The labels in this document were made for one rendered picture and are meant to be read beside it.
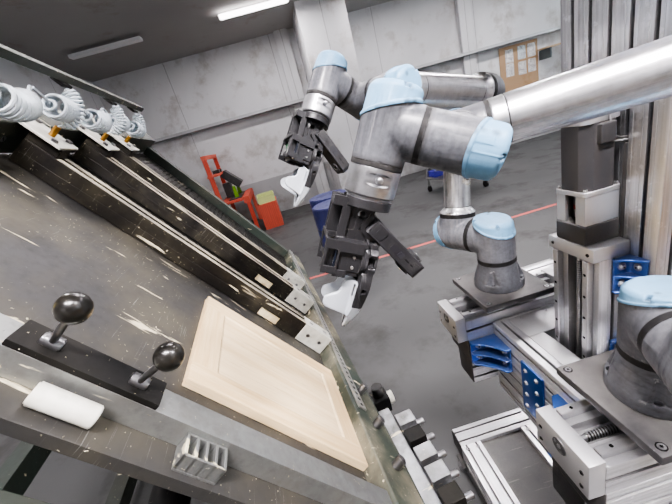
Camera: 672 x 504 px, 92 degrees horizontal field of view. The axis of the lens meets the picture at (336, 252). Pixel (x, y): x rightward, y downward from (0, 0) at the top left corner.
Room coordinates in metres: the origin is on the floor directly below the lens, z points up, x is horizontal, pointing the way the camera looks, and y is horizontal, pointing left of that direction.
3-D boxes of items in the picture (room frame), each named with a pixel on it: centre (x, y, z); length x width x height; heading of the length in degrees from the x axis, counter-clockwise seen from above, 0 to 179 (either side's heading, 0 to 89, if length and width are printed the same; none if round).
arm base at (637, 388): (0.44, -0.52, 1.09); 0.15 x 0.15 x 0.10
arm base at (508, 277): (0.94, -0.50, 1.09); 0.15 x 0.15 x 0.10
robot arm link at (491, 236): (0.94, -0.49, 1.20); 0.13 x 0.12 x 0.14; 29
